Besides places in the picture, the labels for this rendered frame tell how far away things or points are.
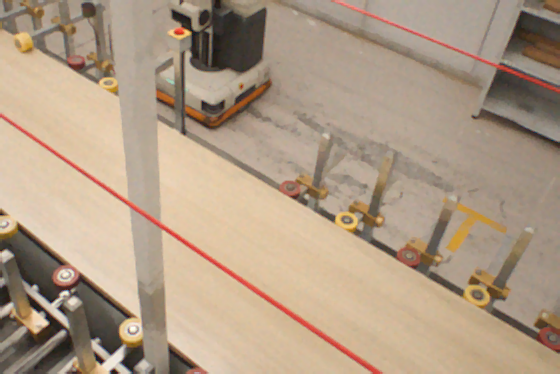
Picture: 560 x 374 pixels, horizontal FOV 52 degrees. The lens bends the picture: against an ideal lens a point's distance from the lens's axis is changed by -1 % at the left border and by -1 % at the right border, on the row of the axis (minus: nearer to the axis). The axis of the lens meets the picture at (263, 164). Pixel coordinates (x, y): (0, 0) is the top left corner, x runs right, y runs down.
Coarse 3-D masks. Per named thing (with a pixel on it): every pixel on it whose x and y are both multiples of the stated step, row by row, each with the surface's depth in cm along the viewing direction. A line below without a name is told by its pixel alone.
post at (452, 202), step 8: (448, 200) 194; (456, 200) 192; (448, 208) 195; (440, 216) 199; (448, 216) 197; (440, 224) 201; (448, 224) 201; (440, 232) 203; (432, 240) 207; (440, 240) 205; (432, 248) 209; (424, 264) 215; (424, 272) 217
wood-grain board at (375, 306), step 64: (0, 64) 265; (0, 128) 232; (64, 128) 235; (0, 192) 206; (64, 192) 209; (192, 192) 214; (256, 192) 217; (64, 256) 188; (128, 256) 190; (192, 256) 192; (256, 256) 195; (320, 256) 197; (384, 256) 199; (192, 320) 174; (256, 320) 176; (320, 320) 178; (384, 320) 180; (448, 320) 182
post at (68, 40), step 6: (60, 0) 274; (66, 0) 276; (60, 6) 277; (66, 6) 277; (60, 12) 279; (66, 12) 279; (60, 18) 282; (66, 18) 281; (66, 24) 282; (66, 36) 286; (72, 36) 289; (66, 42) 289; (72, 42) 291; (66, 48) 292; (72, 48) 293; (66, 54) 295; (72, 54) 294
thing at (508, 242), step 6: (504, 240) 217; (510, 240) 218; (504, 246) 215; (510, 246) 216; (498, 252) 213; (504, 252) 213; (498, 258) 211; (492, 264) 208; (498, 264) 209; (492, 270) 206; (480, 282) 202; (486, 288) 200
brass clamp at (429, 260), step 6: (420, 240) 216; (408, 246) 215; (414, 246) 213; (420, 246) 213; (426, 246) 214; (420, 252) 212; (438, 252) 212; (426, 258) 212; (432, 258) 210; (438, 258) 210; (426, 264) 213; (432, 264) 211; (438, 264) 210
